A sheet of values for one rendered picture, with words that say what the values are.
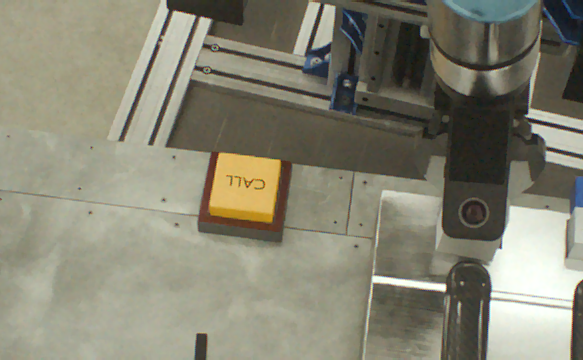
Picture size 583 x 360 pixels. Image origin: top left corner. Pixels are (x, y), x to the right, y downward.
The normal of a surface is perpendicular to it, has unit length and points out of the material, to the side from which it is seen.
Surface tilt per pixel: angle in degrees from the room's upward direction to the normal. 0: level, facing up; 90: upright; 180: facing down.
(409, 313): 3
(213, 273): 0
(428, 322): 3
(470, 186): 38
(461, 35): 100
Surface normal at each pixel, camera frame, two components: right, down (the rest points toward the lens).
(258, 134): 0.04, -0.51
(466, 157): -0.15, 0.11
